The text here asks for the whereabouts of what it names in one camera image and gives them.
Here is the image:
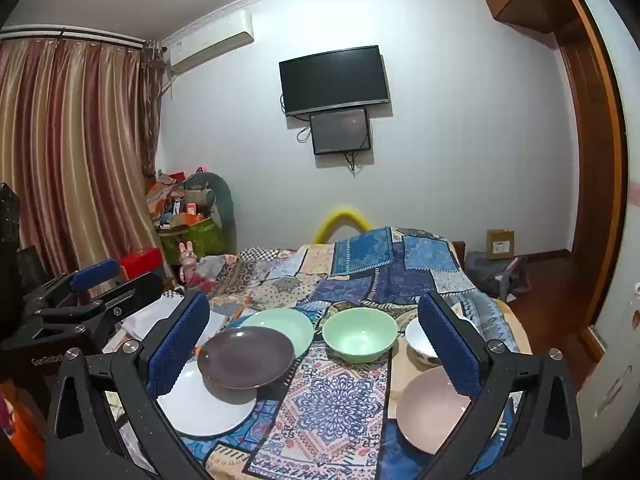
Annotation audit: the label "striped brown curtain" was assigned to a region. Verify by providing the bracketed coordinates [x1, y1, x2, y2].
[0, 35, 166, 291]

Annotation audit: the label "purple plate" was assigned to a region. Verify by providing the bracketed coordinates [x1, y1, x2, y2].
[196, 326, 296, 390]

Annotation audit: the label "large pink bowl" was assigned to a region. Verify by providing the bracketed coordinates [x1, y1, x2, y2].
[396, 365, 501, 456]

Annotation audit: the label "grey bag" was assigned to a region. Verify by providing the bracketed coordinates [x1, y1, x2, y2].
[465, 251, 533, 301]

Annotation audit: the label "wooden door frame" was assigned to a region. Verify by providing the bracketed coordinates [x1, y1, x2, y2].
[550, 0, 628, 361]

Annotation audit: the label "white papers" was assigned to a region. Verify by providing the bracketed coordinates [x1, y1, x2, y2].
[120, 290, 226, 353]

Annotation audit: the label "white plate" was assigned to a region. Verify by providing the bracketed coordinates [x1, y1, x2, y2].
[156, 360, 258, 437]

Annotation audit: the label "pink bunny toy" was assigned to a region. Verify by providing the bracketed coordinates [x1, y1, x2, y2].
[178, 241, 202, 286]

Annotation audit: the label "pile of colourful packages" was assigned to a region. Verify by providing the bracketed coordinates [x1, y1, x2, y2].
[146, 169, 203, 231]

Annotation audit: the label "yellow foam ring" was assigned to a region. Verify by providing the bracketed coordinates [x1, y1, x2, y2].
[312, 204, 376, 243]

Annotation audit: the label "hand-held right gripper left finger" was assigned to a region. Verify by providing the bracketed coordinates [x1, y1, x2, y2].
[46, 290, 213, 480]

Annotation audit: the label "white air conditioner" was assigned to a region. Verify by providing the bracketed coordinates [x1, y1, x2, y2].
[165, 10, 255, 73]

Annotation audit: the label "white curtain rail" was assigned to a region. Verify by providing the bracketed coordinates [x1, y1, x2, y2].
[0, 25, 148, 52]

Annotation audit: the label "blue patchwork blanket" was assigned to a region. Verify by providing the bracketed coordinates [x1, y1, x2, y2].
[177, 226, 531, 480]

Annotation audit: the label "red box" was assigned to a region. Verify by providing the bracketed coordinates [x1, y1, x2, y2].
[119, 247, 165, 281]

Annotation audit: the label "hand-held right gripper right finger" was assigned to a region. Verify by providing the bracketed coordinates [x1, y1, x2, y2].
[417, 290, 583, 480]

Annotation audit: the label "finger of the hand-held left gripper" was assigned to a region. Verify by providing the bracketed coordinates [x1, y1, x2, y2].
[37, 272, 165, 331]
[22, 258, 120, 311]

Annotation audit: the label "green shopping bag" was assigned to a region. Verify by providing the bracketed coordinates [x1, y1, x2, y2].
[160, 217, 226, 261]

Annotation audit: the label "large black television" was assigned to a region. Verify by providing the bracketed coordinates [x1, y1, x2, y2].
[278, 45, 391, 117]

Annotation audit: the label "green bowl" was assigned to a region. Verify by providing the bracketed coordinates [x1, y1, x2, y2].
[321, 306, 399, 363]

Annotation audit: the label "small black monitor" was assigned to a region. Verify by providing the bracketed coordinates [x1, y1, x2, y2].
[309, 108, 372, 156]

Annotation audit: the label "green plate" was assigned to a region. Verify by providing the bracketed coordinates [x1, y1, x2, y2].
[240, 307, 315, 358]

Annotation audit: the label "small cardboard box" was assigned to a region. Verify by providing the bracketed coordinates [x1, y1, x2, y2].
[486, 229, 516, 261]

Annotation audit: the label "white patterned bowl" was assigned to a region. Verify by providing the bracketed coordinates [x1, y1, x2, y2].
[404, 305, 476, 367]

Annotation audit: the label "white wardrobe door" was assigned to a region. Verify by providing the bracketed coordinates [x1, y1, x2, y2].
[570, 0, 640, 466]

